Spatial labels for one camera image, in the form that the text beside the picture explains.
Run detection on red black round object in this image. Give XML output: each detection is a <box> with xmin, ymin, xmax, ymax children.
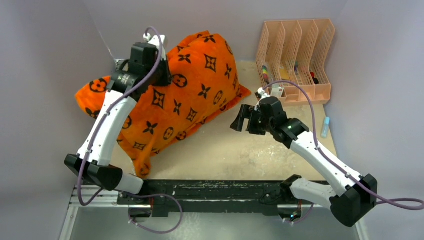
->
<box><xmin>310</xmin><ymin>71</ymin><xmax>320</xmax><ymax>85</ymax></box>

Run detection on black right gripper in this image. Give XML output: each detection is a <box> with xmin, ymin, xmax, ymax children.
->
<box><xmin>231</xmin><ymin>104</ymin><xmax>275</xmax><ymax>137</ymax></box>

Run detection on pink desk file organizer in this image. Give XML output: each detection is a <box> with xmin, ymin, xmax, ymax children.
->
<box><xmin>255</xmin><ymin>18</ymin><xmax>336</xmax><ymax>106</ymax></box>

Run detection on light blue glue stick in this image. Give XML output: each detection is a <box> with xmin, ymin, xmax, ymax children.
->
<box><xmin>320</xmin><ymin>116</ymin><xmax>330</xmax><ymax>138</ymax></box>

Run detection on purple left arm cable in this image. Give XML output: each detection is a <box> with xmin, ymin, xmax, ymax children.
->
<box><xmin>76</xmin><ymin>26</ymin><xmax>167</xmax><ymax>207</ymax></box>

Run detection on small white red box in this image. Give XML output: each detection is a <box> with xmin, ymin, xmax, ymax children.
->
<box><xmin>270</xmin><ymin>83</ymin><xmax>285</xmax><ymax>98</ymax></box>

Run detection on orange patterned pillowcase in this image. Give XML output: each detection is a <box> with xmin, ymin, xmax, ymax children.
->
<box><xmin>74</xmin><ymin>30</ymin><xmax>253</xmax><ymax>179</ymax></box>

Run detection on set of coloured markers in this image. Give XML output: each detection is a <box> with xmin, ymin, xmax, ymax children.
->
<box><xmin>261</xmin><ymin>65</ymin><xmax>270</xmax><ymax>85</ymax></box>

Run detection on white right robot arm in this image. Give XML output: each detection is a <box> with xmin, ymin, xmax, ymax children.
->
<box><xmin>230</xmin><ymin>97</ymin><xmax>378</xmax><ymax>227</ymax></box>

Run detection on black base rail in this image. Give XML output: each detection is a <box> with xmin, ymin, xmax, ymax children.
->
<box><xmin>117</xmin><ymin>176</ymin><xmax>311</xmax><ymax>218</ymax></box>

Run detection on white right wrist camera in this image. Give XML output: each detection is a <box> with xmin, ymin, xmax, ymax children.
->
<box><xmin>254</xmin><ymin>87</ymin><xmax>270</xmax><ymax>102</ymax></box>

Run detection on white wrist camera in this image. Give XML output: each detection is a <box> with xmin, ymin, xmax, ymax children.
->
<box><xmin>143</xmin><ymin>33</ymin><xmax>168</xmax><ymax>50</ymax></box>
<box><xmin>254</xmin><ymin>87</ymin><xmax>270</xmax><ymax>102</ymax></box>

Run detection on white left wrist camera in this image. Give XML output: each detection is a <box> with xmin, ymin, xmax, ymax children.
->
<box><xmin>143</xmin><ymin>33</ymin><xmax>168</xmax><ymax>50</ymax></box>

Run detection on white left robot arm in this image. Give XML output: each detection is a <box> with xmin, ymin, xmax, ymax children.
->
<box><xmin>64</xmin><ymin>40</ymin><xmax>172</xmax><ymax>205</ymax></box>

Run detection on yellow notepad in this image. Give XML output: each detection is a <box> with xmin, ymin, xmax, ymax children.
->
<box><xmin>279</xmin><ymin>67</ymin><xmax>290</xmax><ymax>81</ymax></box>

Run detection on aluminium frame rails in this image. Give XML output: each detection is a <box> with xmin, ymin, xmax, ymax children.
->
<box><xmin>59</xmin><ymin>58</ymin><xmax>147</xmax><ymax>240</ymax></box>

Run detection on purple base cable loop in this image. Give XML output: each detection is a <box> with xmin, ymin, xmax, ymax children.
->
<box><xmin>127</xmin><ymin>193</ymin><xmax>184</xmax><ymax>235</ymax></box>

